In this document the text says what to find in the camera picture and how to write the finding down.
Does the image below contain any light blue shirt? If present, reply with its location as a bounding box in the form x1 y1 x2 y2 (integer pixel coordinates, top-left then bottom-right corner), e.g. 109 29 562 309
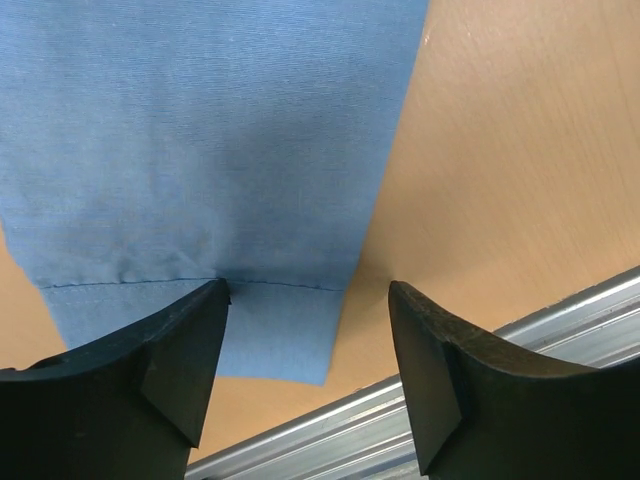
1 1 426 385

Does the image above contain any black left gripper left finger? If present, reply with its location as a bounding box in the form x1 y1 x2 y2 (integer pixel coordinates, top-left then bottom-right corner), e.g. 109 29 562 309
1 280 230 479

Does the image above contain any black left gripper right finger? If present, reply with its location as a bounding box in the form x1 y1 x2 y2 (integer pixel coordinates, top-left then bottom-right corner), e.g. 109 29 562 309
388 281 639 479

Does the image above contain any aluminium front rail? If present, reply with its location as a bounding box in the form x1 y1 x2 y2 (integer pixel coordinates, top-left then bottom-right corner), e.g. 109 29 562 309
185 268 639 479

